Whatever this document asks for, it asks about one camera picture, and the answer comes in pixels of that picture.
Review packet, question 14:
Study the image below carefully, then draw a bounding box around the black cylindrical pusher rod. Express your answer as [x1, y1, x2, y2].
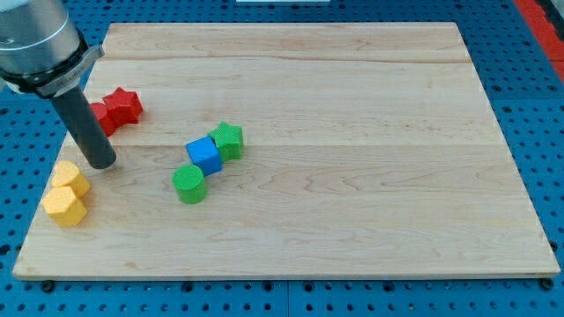
[50, 86, 116, 169]

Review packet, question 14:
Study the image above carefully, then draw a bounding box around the green cylinder block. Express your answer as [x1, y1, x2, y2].
[172, 164, 207, 204]

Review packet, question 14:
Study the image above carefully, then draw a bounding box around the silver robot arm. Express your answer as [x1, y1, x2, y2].
[1, 0, 116, 169]

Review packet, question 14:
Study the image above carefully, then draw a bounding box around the light wooden board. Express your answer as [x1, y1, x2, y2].
[13, 22, 560, 281]

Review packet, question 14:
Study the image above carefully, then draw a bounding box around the red cylinder block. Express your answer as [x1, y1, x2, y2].
[90, 102, 116, 136]

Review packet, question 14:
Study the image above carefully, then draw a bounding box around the red star block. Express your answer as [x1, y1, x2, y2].
[102, 87, 144, 128]

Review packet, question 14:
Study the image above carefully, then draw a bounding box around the yellow heart block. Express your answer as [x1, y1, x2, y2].
[51, 160, 91, 197]

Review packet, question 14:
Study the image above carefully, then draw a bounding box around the yellow hexagon block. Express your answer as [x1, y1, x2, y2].
[41, 187, 88, 227]

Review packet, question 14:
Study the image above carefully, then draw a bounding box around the blue cube block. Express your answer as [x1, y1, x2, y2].
[185, 136, 222, 176]

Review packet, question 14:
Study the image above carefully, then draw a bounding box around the green star block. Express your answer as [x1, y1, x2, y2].
[208, 122, 244, 162]

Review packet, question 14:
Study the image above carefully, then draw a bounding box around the red tape strip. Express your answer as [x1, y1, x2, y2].
[514, 0, 563, 80]

